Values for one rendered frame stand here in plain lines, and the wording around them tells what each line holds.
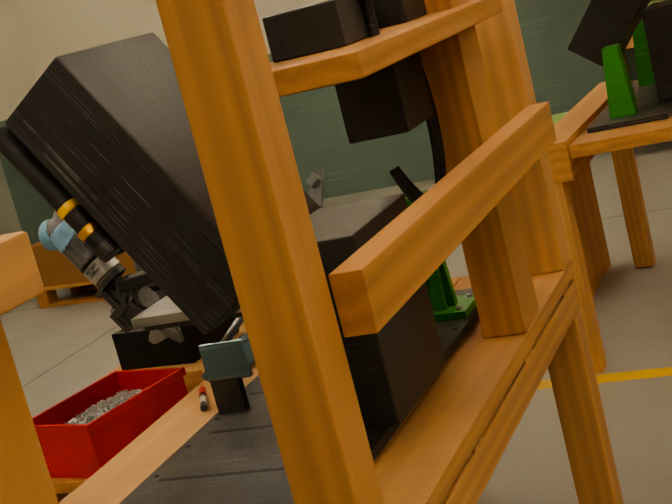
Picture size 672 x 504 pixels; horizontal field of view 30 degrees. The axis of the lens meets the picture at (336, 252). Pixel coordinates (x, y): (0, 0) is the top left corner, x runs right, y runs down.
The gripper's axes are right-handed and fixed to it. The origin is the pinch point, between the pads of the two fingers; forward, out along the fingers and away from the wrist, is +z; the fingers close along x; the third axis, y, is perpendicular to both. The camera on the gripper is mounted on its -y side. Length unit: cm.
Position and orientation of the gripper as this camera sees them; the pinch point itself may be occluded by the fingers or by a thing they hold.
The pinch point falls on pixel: (180, 335)
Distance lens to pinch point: 272.8
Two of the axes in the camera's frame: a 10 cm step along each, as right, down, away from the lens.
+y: -6.2, 6.6, 4.3
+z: 7.1, 7.0, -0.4
